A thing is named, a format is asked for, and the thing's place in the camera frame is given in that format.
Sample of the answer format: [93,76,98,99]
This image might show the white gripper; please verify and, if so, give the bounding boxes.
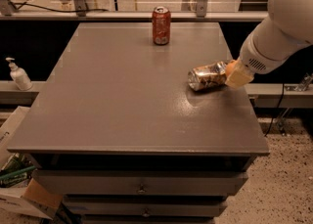
[225,32,291,88]

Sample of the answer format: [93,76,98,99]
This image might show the orange fruit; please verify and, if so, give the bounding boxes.
[225,60,236,76]

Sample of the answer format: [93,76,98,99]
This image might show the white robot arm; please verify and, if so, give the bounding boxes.
[225,0,313,88]

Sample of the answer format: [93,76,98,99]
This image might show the upright red soda can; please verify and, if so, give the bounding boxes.
[152,6,171,45]

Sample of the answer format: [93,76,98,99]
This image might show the grey drawer cabinet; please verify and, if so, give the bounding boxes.
[9,22,269,224]

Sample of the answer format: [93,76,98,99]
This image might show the top grey drawer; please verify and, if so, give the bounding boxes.
[32,170,247,196]

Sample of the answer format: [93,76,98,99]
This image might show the grey drawer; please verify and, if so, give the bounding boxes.
[64,196,227,217]
[32,170,247,196]

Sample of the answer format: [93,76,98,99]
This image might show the white pump soap bottle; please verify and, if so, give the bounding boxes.
[6,57,32,91]

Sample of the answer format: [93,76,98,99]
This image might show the white cardboard box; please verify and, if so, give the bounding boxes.
[0,107,62,219]

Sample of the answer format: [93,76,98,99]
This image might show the green items in box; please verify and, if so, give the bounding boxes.
[0,154,35,188]

